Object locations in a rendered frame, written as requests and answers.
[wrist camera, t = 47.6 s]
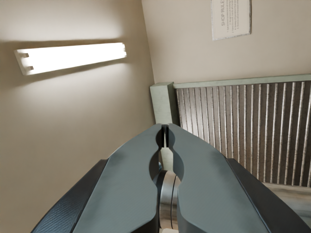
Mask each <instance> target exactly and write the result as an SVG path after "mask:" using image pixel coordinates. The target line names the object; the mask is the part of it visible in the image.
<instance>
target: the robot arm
mask: <svg viewBox="0 0 311 233"><path fill-rule="evenodd" d="M164 134H165V139H166V147H168V148H169V149H170V151H171V152H172V153H173V172H171V171H166V170H162V166H161V163H160V162H159V151H160V150H161V149H162V147H164ZM160 228H161V229H165V228H169V229H174V230H178V231H179V233H311V187H303V186H294V185H286V184H274V183H265V182H260V181H259V180H258V179H257V178H256V177H255V176H253V175H252V174H251V173H250V172H249V171H248V170H246V169H245V168H244V167H243V166H242V165H241V164H239V163H238V162H237V161H236V160H235V159H234V158H230V159H228V158H226V157H225V156H224V155H223V154H222V153H220V152H219V151H218V150H217V149H216V148H215V147H213V146H212V145H210V144H209V143H207V142H206V141H204V140H202V139H201V138H199V137H197V136H195V135H194V134H192V133H190V132H188V131H186V130H185V129H183V128H181V127H179V126H177V125H176V124H173V123H168V124H161V123H157V124H155V125H153V126H152V127H150V128H148V129H147V130H145V131H143V132H142V133H140V134H138V135H137V136H135V137H133V138H132V139H130V140H129V141H127V142H126V143H124V144H123V145H121V146H120V147H119V148H118V149H117V150H115V151H114V152H113V153H112V154H111V155H110V156H109V157H108V158H107V159H101V160H100V161H99V162H98V163H97V164H95V165H94V166H93V167H92V168H91V169H90V170H89V171H88V172H87V173H86V174H85V175H84V176H83V177H82V178H81V179H80V180H79V181H78V182H77V183H76V184H75V185H74V186H73V187H72V188H71V189H70V190H69V191H68V192H67V193H66V194H65V195H63V196H62V197H61V198H60V199H59V200H58V201H57V202H56V203H55V204H54V205H53V206H52V207H51V209H50V210H49V211H48V212H47V213H46V214H45V215H44V216H43V218H42V219H41V220H40V221H39V222H38V224H37V225H36V226H35V227H34V228H33V230H32V231H31V232H30V233H159V230H160Z"/></svg>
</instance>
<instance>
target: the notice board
mask: <svg viewBox="0 0 311 233"><path fill-rule="evenodd" d="M211 25H212V40H213V41H216V40H221V39H227V38H232V37H239V36H245V35H250V34H251V0H211Z"/></svg>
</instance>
